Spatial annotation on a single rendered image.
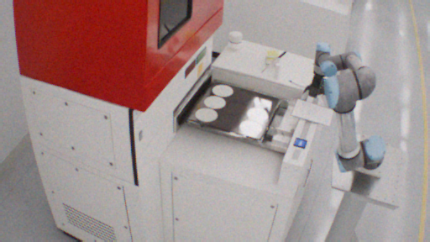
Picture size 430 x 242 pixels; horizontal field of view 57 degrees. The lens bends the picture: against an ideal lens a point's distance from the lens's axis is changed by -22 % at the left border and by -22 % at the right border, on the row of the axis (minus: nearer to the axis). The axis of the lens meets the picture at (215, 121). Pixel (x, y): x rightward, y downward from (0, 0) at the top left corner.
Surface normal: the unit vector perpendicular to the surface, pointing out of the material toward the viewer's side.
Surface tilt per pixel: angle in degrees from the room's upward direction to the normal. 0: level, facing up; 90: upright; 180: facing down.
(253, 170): 0
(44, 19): 90
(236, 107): 0
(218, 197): 90
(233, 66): 0
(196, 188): 90
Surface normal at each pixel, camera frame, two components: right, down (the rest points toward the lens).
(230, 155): 0.06, -0.79
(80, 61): -0.36, 0.56
